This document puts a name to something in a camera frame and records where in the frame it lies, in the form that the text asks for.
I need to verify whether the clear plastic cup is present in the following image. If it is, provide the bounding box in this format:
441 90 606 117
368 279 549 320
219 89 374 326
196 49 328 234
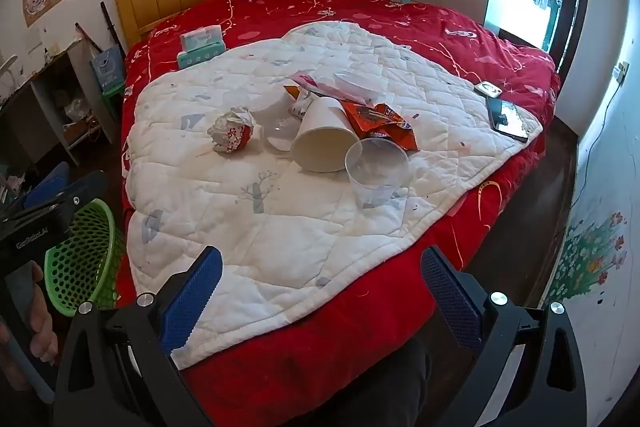
345 138 409 208

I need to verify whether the red white paper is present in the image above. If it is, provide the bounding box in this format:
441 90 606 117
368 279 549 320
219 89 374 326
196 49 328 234
207 106 255 154

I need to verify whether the orange snack wrapper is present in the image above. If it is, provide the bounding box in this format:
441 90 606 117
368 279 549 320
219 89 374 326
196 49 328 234
284 84 419 152

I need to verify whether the white paper cup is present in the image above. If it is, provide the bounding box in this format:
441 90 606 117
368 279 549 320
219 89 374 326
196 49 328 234
291 98 359 173

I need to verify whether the white plastic cup lid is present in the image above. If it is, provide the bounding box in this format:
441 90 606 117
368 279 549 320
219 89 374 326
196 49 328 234
333 72 384 103

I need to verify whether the pink snack wrapper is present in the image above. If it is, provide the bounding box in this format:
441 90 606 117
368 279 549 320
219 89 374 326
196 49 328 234
288 70 376 105

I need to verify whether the green mesh trash basket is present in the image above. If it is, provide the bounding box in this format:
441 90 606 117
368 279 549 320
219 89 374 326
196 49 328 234
43 198 125 317

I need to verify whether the person left hand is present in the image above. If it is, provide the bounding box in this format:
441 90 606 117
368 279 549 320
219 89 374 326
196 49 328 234
1 261 58 391

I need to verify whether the blue office chair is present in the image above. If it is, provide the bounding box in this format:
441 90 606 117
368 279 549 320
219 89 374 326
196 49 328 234
23 161 70 209

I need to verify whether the white desk shelf unit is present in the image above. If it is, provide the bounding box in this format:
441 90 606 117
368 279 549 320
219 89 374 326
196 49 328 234
1 40 117 165

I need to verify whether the red patterned bed duvet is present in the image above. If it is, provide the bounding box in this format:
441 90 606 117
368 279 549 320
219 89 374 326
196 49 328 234
122 0 560 426

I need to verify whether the green plastic stool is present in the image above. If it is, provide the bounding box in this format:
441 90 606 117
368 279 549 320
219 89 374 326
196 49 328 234
102 82 125 126

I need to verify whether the white quilted blanket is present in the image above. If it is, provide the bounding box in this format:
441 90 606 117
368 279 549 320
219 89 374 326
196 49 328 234
126 22 523 369

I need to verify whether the blue paper bag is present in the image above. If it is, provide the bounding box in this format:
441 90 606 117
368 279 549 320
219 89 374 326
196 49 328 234
90 46 125 92

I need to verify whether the black smartphone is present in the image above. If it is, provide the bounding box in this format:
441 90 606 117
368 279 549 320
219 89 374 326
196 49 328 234
486 98 528 143

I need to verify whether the small white device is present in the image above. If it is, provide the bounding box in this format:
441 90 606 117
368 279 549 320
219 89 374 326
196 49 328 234
474 81 502 98

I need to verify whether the teal tissue box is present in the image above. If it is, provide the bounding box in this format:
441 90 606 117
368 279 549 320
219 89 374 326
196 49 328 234
177 41 227 69

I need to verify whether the white tissue pack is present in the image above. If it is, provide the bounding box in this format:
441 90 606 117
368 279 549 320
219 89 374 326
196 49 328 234
180 25 224 52

